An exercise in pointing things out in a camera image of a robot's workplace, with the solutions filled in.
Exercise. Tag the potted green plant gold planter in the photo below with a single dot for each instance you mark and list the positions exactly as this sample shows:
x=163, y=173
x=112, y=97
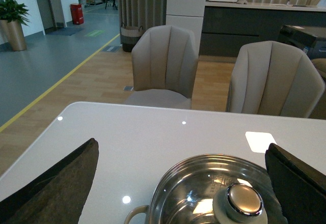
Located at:
x=13, y=16

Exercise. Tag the beige chair right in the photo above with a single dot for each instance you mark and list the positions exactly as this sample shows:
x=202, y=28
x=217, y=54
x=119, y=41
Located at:
x=274, y=79

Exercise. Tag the beige chair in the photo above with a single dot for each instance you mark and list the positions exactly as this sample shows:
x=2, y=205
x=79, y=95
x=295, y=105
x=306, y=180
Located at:
x=164, y=65
x=274, y=79

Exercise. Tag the red box on floor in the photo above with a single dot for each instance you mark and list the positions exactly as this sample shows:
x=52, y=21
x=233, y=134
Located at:
x=77, y=14

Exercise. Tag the glass pot lid gold knob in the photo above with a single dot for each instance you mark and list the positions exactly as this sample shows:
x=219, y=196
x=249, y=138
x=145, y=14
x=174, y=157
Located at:
x=185, y=192

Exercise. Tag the beige chair left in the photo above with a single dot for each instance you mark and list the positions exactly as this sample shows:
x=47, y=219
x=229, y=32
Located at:
x=164, y=65

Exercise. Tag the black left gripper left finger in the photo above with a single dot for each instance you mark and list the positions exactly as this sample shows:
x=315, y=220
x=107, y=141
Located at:
x=59, y=194

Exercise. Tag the black box appliance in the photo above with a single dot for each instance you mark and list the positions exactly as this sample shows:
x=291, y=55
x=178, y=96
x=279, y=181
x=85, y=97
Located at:
x=309, y=39

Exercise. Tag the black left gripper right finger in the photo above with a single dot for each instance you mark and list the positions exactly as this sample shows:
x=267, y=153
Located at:
x=299, y=188

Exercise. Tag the white electric cooking pot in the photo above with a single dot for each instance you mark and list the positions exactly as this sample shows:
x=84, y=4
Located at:
x=237, y=203

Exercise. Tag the white pillar cabinet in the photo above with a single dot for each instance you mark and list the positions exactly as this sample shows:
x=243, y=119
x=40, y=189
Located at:
x=187, y=14

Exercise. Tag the dark kitchen counter cabinet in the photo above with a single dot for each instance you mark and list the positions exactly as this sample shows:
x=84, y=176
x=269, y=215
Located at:
x=229, y=26

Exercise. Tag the woven laundry basket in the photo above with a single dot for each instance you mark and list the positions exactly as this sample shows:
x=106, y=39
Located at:
x=130, y=35

